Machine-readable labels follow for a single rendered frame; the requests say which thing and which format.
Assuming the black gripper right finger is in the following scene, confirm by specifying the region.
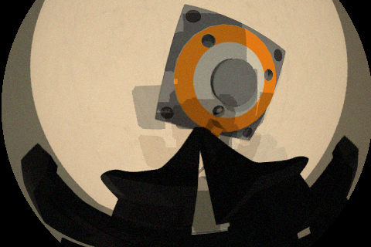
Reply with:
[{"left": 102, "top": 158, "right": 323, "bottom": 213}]
[{"left": 200, "top": 127, "right": 308, "bottom": 225}]

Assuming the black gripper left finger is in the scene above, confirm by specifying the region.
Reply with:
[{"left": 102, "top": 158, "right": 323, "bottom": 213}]
[{"left": 101, "top": 127, "right": 201, "bottom": 225}]

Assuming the orange round plate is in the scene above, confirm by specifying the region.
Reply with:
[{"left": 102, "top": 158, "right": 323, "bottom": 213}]
[{"left": 173, "top": 24, "right": 276, "bottom": 138}]

